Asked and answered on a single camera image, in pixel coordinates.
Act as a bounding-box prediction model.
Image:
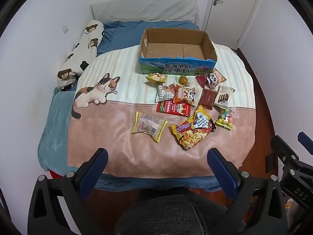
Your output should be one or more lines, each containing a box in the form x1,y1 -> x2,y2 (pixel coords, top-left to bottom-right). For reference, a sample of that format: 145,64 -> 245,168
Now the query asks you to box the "clear braised egg packet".
175,75 -> 192,87

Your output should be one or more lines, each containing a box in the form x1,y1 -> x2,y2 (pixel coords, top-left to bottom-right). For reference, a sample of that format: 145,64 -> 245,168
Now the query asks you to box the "bear print long pillow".
57,20 -> 105,92

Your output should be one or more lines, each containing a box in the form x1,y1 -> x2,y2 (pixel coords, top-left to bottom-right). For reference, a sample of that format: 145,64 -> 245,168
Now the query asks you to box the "yellow clear bread packet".
131,111 -> 169,143

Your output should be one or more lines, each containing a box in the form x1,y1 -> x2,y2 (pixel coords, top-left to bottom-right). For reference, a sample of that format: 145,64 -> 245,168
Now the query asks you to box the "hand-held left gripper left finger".
27,148 -> 109,235

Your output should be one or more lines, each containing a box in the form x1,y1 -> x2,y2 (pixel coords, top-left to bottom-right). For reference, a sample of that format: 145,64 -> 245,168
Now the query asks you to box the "cardboard box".
137,28 -> 218,76

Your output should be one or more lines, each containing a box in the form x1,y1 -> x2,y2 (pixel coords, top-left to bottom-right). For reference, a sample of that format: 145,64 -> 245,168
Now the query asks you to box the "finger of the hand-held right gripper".
270,135 -> 300,167
298,132 -> 313,156

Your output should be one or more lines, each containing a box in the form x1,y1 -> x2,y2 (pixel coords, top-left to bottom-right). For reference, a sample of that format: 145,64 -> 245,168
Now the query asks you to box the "teal fleece blanket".
37,87 -> 79,171

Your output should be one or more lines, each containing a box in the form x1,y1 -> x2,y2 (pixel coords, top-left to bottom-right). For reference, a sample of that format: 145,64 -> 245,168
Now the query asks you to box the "flat red snack packet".
156,100 -> 192,115

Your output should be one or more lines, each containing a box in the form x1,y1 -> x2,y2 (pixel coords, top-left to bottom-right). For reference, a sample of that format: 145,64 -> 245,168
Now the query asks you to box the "white door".
202,0 -> 266,49

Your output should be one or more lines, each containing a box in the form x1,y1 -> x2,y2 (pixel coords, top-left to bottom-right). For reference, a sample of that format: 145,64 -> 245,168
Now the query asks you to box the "dark red-brown snack packet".
197,88 -> 219,109

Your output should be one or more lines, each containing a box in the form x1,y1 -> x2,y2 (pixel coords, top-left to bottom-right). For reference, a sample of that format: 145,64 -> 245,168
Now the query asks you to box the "orange panda snack packet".
173,84 -> 196,107

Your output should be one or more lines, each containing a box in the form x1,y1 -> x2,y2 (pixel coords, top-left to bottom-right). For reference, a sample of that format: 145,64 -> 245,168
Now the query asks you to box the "white textured pillow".
91,0 -> 198,25

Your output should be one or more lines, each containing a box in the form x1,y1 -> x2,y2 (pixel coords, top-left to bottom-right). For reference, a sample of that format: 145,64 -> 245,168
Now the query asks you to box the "brown panda snack packet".
205,68 -> 227,90

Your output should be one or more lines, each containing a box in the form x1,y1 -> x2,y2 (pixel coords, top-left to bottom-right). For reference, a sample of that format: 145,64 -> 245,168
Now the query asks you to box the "yellow cartoon snack packet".
146,73 -> 169,84

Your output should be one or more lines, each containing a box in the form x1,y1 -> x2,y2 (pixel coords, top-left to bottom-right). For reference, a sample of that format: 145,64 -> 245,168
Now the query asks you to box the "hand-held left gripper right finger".
207,147 -> 288,235

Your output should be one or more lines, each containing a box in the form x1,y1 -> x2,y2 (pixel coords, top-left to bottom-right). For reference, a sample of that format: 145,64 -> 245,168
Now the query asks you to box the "small red snack packet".
196,75 -> 209,89

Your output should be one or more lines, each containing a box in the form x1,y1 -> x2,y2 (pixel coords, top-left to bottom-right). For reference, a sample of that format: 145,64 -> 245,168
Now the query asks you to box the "red cloth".
49,169 -> 66,179

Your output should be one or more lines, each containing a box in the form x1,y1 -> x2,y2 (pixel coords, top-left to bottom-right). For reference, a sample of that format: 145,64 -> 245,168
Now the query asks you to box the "white wafer packet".
214,85 -> 236,107

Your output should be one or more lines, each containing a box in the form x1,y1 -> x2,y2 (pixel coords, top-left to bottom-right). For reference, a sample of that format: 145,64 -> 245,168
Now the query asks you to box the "colourful candy packet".
215,104 -> 236,131

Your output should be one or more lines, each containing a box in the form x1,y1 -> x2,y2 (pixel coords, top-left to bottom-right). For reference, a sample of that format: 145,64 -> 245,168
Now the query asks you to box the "white nut snack packet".
155,83 -> 177,103

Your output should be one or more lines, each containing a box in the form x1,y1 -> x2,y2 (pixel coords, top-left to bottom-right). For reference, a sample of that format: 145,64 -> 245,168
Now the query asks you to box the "yellow instant noodle packet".
170,105 -> 217,151

